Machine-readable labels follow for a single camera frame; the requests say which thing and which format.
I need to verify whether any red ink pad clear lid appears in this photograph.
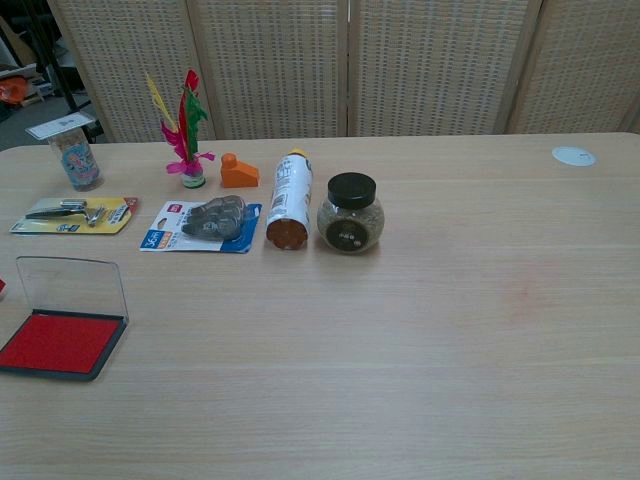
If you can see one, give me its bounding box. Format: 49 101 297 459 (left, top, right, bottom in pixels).
0 255 130 384

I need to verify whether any glass jar black lid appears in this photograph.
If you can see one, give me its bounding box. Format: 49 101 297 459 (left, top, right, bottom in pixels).
316 172 386 256

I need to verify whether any white bottle orange cap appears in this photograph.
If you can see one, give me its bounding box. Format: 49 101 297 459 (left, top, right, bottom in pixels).
264 147 316 251

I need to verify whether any orange plastic block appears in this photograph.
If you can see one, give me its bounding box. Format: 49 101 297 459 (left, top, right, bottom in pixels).
219 152 261 189

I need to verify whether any blue correction tape pack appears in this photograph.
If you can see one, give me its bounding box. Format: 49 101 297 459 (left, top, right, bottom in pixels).
138 195 264 255

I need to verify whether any colourful feather shuttlecock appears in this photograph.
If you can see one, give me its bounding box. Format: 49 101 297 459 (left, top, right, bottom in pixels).
144 69 215 190

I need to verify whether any woven wooden folding screen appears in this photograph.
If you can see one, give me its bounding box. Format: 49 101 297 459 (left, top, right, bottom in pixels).
47 0 640 144

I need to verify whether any yellow razor blister pack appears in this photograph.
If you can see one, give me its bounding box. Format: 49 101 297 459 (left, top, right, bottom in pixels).
8 195 140 236

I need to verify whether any clear canister with white card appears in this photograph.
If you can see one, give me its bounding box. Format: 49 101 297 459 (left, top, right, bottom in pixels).
24 112 106 193

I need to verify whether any white round table grommet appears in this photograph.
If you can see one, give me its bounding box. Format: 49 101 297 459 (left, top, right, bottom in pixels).
551 146 598 168

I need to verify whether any black tripod stand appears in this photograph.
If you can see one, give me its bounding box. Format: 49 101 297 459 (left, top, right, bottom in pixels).
29 0 107 144

